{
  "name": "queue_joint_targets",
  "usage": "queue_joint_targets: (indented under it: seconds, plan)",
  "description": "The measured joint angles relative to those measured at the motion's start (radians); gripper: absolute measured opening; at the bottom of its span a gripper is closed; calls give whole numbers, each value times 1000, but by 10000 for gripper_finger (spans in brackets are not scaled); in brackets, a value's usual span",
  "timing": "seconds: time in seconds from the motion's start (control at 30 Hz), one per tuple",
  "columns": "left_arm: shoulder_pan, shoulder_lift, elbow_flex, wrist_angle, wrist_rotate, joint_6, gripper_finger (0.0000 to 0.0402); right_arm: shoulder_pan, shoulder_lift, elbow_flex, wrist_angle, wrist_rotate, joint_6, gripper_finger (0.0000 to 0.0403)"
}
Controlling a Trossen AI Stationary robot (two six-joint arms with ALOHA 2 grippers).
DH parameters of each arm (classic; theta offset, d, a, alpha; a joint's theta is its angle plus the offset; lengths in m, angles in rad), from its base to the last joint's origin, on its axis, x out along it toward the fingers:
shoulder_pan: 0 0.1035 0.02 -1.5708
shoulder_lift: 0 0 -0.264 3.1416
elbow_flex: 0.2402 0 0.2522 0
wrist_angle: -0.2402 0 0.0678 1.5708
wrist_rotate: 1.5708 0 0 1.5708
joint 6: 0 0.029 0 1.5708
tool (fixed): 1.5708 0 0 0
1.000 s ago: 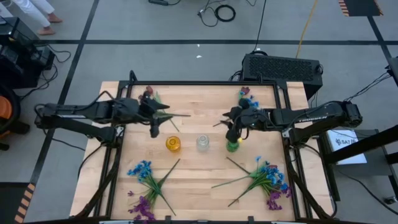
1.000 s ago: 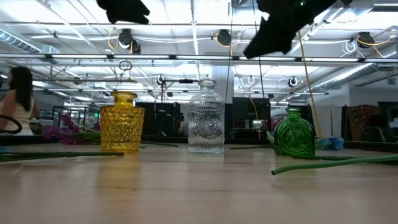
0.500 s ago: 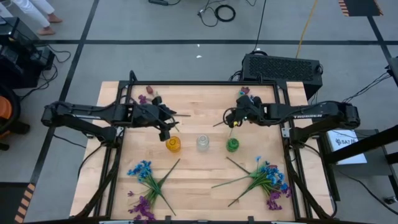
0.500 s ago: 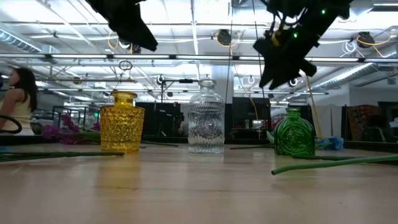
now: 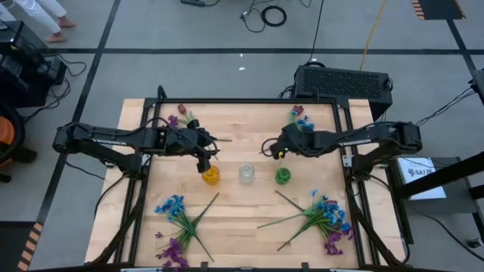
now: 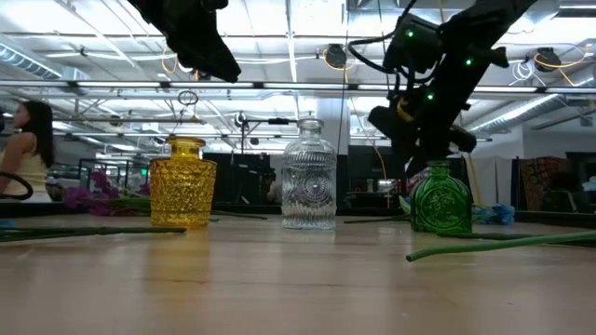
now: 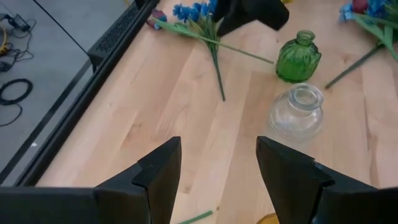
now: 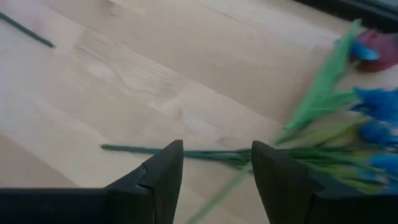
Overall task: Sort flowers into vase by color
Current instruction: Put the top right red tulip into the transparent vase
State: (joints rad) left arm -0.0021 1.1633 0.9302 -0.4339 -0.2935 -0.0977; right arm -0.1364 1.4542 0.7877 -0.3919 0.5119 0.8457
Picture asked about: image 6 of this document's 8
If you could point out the overhead rig crossbar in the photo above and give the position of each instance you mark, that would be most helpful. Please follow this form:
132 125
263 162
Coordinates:
116 84

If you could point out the person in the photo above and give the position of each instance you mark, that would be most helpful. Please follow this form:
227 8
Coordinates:
28 163

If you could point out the yellow glass vase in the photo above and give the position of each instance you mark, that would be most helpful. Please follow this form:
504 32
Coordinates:
181 186

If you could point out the green glass vase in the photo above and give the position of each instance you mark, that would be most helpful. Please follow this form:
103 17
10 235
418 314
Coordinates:
441 205

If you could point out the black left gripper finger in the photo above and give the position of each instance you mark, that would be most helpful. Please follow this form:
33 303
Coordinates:
219 67

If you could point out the silver ceiling duct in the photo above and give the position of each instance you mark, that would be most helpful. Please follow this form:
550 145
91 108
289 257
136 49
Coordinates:
23 60

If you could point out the black partition screen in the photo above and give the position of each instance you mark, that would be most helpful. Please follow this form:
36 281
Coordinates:
233 177
363 172

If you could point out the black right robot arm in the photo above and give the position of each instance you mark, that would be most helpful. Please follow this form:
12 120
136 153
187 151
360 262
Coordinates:
470 56

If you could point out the red patterned cloth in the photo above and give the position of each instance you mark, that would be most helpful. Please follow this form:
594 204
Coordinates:
542 177

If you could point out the white ceiling pipe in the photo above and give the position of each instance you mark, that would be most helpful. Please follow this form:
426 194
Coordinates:
512 111

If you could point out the black camera boom stand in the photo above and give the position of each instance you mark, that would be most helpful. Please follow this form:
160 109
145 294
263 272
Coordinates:
279 121

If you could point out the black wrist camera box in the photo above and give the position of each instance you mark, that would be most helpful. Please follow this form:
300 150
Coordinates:
412 46

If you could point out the clear glass vase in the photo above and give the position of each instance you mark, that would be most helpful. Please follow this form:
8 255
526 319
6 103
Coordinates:
308 186

